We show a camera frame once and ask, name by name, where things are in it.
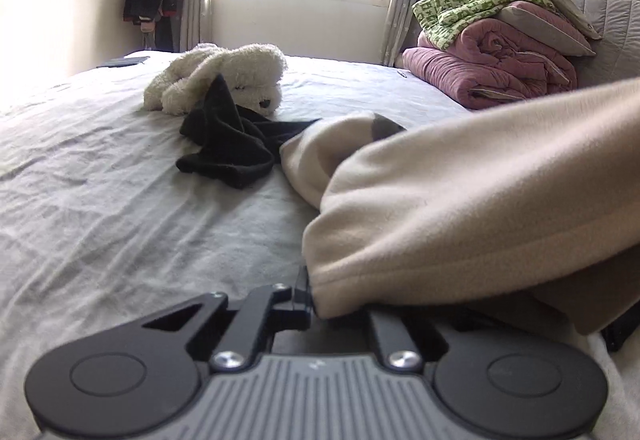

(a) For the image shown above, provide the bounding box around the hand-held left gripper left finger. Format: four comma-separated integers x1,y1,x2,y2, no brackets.
141,265,317,369

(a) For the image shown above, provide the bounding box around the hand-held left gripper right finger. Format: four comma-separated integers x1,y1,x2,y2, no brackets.
367,307,452,371

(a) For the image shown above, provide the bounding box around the beige fleece garment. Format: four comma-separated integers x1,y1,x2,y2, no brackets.
279,77,640,336

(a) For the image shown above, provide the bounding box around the black garment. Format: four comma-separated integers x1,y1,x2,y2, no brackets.
175,72,323,191

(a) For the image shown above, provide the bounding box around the bed with grey sheet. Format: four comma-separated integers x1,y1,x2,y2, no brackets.
0,51,640,440

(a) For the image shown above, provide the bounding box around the white plush dog toy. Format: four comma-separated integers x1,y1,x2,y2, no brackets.
143,42,289,117

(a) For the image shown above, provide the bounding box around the pink folded quilt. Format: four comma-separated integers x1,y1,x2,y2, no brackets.
402,17,578,111

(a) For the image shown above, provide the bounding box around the dark flat device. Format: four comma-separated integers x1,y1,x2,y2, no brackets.
102,56,151,68

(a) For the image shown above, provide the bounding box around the green patterned blanket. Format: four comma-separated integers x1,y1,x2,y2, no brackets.
411,0,551,52

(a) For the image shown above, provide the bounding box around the pink and grey pillow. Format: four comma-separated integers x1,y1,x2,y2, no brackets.
497,0,598,58

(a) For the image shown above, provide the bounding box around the grey quilted headboard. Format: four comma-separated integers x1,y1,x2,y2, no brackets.
565,0,640,88

